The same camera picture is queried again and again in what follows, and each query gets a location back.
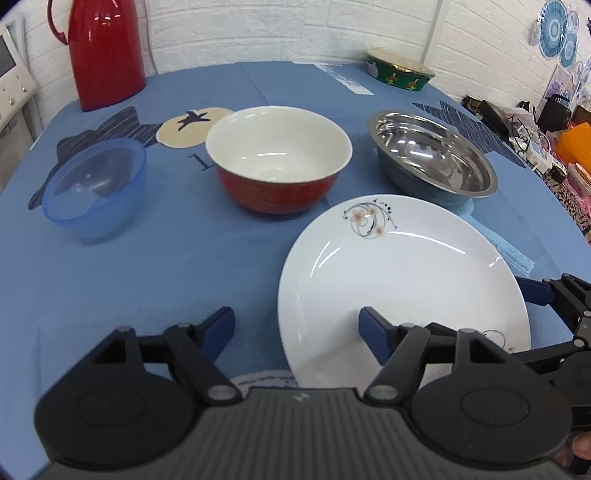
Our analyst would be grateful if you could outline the white floral plate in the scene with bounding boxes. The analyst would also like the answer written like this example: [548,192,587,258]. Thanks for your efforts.
[277,195,531,390]

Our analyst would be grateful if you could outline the stainless steel bowl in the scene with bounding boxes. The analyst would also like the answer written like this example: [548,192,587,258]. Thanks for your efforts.
[368,111,498,208]

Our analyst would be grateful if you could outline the person's right hand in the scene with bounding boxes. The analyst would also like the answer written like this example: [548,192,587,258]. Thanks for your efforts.
[555,432,591,478]

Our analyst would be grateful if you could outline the orange bag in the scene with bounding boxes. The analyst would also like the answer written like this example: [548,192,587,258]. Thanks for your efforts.
[556,122,591,173]

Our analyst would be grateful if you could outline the cluttered side shelf items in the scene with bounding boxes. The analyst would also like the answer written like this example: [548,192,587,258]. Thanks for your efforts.
[461,96,590,241]

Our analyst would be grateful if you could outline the blue plastic bowl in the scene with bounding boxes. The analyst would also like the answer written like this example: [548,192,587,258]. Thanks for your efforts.
[41,138,147,242]

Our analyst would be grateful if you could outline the red and white bowl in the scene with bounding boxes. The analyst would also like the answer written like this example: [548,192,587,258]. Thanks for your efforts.
[205,106,353,215]

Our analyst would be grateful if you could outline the green patterned bowl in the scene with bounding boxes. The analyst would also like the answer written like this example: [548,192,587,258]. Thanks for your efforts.
[367,48,436,91]

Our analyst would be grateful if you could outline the white countertop appliance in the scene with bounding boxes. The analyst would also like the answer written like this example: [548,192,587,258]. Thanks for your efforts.
[0,24,37,130]

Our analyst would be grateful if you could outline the red thermos jug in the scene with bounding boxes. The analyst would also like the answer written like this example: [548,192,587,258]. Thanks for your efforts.
[47,0,146,111]

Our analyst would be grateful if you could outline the blue round wall decoration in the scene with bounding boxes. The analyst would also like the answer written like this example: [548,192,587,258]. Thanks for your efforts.
[530,0,580,70]

